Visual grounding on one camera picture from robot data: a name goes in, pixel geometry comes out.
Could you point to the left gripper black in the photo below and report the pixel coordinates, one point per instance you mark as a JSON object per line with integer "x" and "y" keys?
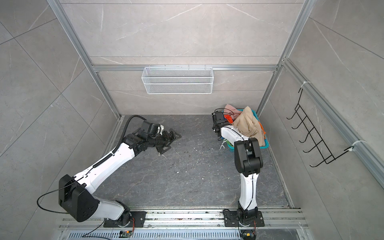
{"x": 168, "y": 139}

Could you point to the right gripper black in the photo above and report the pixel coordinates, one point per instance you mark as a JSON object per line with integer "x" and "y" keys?
{"x": 227, "y": 123}

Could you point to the beige drawstring shorts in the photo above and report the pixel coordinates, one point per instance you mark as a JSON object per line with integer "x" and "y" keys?
{"x": 248, "y": 125}

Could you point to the teal plastic basket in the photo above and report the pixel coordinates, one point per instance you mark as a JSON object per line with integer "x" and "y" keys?
{"x": 246, "y": 123}

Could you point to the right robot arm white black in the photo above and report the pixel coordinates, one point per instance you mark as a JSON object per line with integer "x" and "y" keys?
{"x": 248, "y": 162}

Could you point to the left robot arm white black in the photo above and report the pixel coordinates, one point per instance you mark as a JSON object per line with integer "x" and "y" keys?
{"x": 76, "y": 193}

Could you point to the rainbow coloured shorts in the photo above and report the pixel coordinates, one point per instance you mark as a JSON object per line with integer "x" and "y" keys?
{"x": 229, "y": 118}

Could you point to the pink shorts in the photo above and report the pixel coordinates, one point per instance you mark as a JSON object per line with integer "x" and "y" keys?
{"x": 231, "y": 111}

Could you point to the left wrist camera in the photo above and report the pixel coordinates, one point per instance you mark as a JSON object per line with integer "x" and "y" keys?
{"x": 152, "y": 129}

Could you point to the white wire mesh basket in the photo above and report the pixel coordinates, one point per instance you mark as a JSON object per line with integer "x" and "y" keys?
{"x": 178, "y": 80}

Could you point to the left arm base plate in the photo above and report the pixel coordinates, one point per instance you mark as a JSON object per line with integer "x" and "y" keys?
{"x": 131, "y": 219}

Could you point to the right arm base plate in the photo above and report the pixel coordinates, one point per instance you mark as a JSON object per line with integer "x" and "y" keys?
{"x": 239, "y": 219}

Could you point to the black wire hook rack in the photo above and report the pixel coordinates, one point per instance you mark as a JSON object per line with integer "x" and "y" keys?
{"x": 314, "y": 136}

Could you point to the aluminium frame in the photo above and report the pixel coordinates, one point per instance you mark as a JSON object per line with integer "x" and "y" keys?
{"x": 364, "y": 152}

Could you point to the aluminium mounting rail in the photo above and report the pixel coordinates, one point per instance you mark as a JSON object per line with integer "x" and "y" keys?
{"x": 205, "y": 218}

